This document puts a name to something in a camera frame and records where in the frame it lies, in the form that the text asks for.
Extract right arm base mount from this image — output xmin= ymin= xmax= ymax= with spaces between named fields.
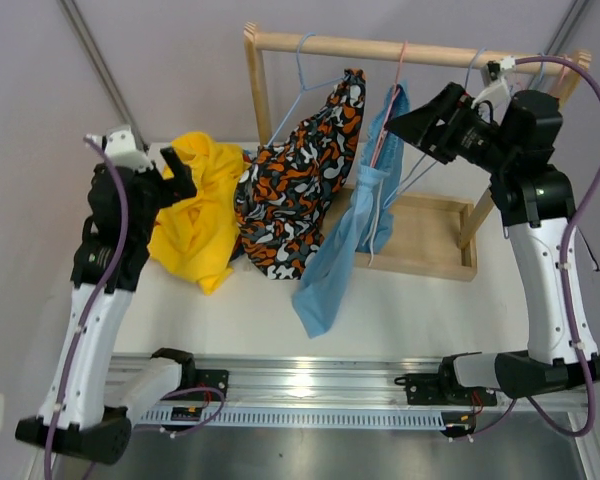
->
xmin=393 ymin=373 xmax=473 ymax=406

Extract wooden clothes rack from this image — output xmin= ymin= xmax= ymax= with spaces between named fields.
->
xmin=243 ymin=21 xmax=592 ymax=282

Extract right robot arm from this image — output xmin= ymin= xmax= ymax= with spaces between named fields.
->
xmin=386 ymin=83 xmax=600 ymax=404

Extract blue wire hanger far left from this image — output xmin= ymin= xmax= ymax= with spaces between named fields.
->
xmin=265 ymin=32 xmax=342 ymax=147

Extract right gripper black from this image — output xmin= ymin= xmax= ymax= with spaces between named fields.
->
xmin=385 ymin=82 xmax=517 ymax=175

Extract pink wire hanger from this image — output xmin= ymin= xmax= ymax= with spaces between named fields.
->
xmin=370 ymin=40 xmax=409 ymax=168
xmin=549 ymin=56 xmax=580 ymax=107

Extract black orange camouflage shorts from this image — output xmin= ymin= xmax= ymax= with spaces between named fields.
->
xmin=234 ymin=69 xmax=366 ymax=280

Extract slotted cable duct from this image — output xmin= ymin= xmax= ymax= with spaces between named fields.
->
xmin=139 ymin=406 xmax=446 ymax=431

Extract light blue shorts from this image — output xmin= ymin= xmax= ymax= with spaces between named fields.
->
xmin=292 ymin=81 xmax=410 ymax=338

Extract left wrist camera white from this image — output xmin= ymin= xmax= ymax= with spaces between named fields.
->
xmin=86 ymin=124 xmax=154 ymax=173

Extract aluminium frame post left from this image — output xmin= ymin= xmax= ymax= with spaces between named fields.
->
xmin=56 ymin=0 xmax=148 ymax=147

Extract yellow shorts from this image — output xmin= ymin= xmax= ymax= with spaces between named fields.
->
xmin=148 ymin=131 xmax=248 ymax=295

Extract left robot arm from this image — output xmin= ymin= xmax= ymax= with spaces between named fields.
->
xmin=15 ymin=147 xmax=197 ymax=465

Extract aluminium mounting rail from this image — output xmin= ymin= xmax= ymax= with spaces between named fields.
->
xmin=104 ymin=354 xmax=556 ymax=404

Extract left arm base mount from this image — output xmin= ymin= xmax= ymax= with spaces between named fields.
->
xmin=180 ymin=369 xmax=230 ymax=404

